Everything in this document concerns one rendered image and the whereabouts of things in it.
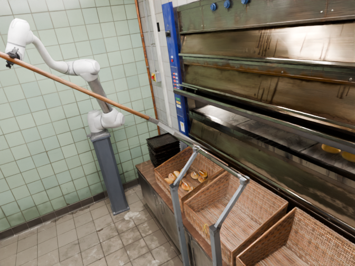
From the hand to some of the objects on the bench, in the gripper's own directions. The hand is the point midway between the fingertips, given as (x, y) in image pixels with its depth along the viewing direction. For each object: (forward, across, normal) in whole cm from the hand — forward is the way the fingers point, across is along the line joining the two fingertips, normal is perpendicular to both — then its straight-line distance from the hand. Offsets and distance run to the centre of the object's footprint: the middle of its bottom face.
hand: (10, 58), depth 137 cm
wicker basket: (+120, +44, -159) cm, 204 cm away
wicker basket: (+1, +43, -161) cm, 167 cm away
